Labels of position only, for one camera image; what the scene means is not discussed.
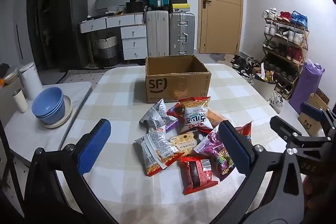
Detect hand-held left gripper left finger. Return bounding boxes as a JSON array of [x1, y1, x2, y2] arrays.
[[25, 118, 112, 224]]

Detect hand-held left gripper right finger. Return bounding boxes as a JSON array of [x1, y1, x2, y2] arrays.
[[218, 120, 310, 224]]

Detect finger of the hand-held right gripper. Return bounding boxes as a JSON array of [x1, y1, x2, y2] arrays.
[[301, 102, 336, 133], [270, 115, 334, 155]]

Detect plain red snack packet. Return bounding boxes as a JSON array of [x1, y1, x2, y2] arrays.
[[235, 121, 252, 146]]

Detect purple snack packet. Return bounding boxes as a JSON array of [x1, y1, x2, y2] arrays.
[[193, 124, 235, 182]]

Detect orange snack packet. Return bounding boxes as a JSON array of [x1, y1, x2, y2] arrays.
[[207, 109, 229, 127]]

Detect red cake packet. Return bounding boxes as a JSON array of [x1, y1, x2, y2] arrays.
[[178, 156, 219, 195]]

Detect white red noodle snack packet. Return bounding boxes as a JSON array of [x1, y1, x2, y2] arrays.
[[178, 97, 214, 134]]

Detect cream cracker packet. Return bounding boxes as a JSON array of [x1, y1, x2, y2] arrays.
[[169, 131, 201, 156]]

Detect silver orange noodle packet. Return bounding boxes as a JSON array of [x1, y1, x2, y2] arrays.
[[134, 128, 184, 177]]

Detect grey purple chip packet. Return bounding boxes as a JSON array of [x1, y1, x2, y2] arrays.
[[139, 98, 179, 133]]

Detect red chocolate ball packet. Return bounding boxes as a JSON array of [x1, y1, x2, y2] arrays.
[[167, 103, 185, 117]]

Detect brown cardboard box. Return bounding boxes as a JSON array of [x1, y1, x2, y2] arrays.
[[145, 55, 212, 104]]

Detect small printed cardboard box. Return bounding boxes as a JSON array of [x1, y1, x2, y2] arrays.
[[298, 93, 330, 135]]

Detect purple gift bag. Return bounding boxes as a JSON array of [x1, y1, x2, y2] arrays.
[[289, 61, 325, 114]]

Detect white sneaker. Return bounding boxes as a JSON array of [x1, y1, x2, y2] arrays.
[[269, 90, 285, 114]]

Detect cream plate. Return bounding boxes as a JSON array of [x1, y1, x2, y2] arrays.
[[39, 95, 73, 128]]

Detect blue bowl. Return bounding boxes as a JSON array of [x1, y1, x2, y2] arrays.
[[32, 87, 63, 117], [35, 98, 66, 125]]

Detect wooden shoe rack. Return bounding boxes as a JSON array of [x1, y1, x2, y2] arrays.
[[262, 7, 310, 98]]

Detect patterned rug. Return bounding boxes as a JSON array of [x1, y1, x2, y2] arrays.
[[58, 68, 113, 84]]

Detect pile of shoes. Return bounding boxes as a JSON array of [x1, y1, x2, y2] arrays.
[[231, 55, 263, 77]]

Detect white tumbler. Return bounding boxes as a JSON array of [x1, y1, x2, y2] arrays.
[[12, 89, 28, 113]]

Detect white kettle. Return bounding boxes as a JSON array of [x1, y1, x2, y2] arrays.
[[19, 62, 44, 101]]

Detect woven laundry basket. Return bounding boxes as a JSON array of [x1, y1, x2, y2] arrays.
[[94, 32, 118, 67]]

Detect white dresser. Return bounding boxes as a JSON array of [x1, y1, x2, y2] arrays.
[[79, 13, 148, 60]]

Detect grey fridge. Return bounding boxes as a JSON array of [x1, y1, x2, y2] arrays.
[[50, 0, 88, 72]]

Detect beige suitcase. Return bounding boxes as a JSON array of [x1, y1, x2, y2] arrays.
[[146, 10, 169, 58]]

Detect silver suitcase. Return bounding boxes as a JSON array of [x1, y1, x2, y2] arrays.
[[169, 12, 196, 56]]

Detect wooden door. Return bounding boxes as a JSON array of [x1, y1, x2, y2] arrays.
[[197, 0, 246, 54]]

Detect dark wardrobe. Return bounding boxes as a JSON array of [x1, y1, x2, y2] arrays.
[[26, 0, 71, 69]]

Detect oval mirror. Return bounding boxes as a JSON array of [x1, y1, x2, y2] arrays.
[[94, 0, 131, 14]]

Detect yellow black shoe box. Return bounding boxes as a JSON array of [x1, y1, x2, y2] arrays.
[[171, 3, 191, 13]]

